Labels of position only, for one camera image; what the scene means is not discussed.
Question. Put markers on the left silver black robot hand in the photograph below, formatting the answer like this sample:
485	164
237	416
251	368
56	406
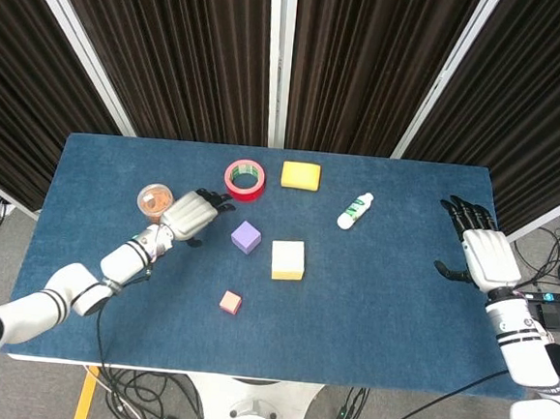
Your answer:
187	217

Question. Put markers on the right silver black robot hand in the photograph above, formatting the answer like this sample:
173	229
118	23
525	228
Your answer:
492	260

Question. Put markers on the medium purple cube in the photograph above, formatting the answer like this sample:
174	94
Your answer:
246	238

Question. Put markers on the small red cube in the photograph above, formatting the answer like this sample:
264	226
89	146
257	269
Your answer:
230	302

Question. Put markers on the large yellow cube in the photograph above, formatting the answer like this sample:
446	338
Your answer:
287	258

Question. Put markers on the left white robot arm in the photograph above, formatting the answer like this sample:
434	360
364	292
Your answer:
121	260

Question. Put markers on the clear jar of rubber bands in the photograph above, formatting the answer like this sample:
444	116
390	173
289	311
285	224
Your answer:
152	204

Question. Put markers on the red tape roll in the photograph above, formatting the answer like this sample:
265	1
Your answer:
242	196

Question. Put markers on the yellow sponge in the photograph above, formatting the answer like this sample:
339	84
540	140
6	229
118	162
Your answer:
301	176

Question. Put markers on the white bottle green label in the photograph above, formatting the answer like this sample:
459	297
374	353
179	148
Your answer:
355	210

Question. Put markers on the dark pleated partition panel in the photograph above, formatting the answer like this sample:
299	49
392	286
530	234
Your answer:
534	118
368	71
26	102
175	55

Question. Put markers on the blue fabric table cover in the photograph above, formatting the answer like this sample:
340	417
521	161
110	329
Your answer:
349	322

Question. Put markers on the yellow floor tape strip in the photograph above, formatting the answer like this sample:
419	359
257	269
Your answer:
85	398

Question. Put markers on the white table frame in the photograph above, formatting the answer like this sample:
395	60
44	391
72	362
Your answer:
175	371

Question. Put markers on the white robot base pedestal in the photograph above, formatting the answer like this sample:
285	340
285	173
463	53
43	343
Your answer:
254	411

